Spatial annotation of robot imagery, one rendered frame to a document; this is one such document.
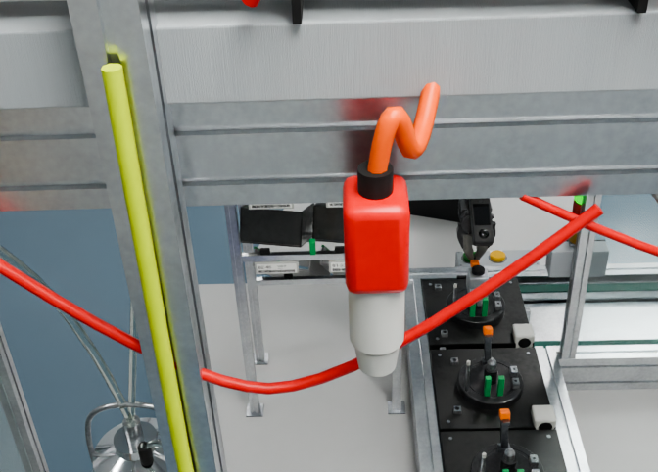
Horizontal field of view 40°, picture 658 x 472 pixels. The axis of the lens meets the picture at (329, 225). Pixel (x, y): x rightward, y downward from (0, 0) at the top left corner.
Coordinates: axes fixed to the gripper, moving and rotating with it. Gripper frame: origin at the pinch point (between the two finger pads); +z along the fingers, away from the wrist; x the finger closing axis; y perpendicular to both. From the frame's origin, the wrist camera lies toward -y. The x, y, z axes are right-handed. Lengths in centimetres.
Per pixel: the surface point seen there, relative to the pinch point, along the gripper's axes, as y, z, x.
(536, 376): -29.4, 10.2, -10.5
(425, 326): -116, -83, 23
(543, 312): -2.1, 15.6, -17.8
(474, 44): -114, -107, 20
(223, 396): -23, 21, 60
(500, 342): -18.2, 10.2, -4.4
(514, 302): -4.1, 10.2, -9.8
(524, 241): 35.5, 21.4, -19.8
